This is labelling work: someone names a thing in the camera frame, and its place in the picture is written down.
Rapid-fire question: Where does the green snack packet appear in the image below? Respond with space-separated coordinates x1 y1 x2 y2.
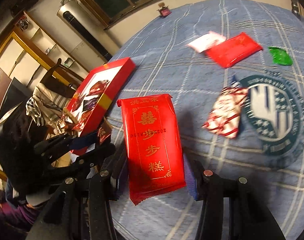
268 47 293 66

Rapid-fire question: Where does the large red packet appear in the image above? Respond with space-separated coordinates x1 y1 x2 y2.
117 94 186 205

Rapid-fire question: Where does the silver tower air conditioner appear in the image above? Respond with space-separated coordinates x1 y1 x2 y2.
57 0 119 62

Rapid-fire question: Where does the striped beige scarf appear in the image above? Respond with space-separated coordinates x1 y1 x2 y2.
26 83 70 135

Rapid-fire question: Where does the red gift box tray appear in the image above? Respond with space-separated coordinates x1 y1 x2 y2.
67 57 135 155

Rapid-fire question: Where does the white wall shelf unit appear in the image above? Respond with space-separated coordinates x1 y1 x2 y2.
0 11 89 90

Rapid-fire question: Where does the blue plaid tablecloth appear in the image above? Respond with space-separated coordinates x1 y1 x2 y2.
115 0 304 239

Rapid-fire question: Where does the small red perfume bottle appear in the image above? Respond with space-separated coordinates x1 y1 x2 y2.
157 2 172 18

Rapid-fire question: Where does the brown chocolate snack packet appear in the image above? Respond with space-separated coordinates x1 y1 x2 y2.
88 80 109 96

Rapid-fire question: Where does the dark purple snack packet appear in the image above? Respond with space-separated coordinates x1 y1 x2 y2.
82 97 99 112

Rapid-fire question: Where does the red white patterned packet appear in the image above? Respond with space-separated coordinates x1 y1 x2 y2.
202 87 248 139

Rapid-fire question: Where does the dark wooden chair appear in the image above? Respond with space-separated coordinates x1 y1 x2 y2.
40 58 84 99

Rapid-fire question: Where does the red packet gold print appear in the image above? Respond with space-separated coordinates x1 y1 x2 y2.
98 117 113 146

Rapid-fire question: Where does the gold brown snack packet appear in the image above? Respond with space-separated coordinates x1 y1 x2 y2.
57 107 79 135

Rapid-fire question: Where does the black television screen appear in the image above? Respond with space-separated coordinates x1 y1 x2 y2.
0 77 32 119

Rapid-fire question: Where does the white pink snack packet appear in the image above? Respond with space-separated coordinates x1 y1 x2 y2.
187 31 226 53

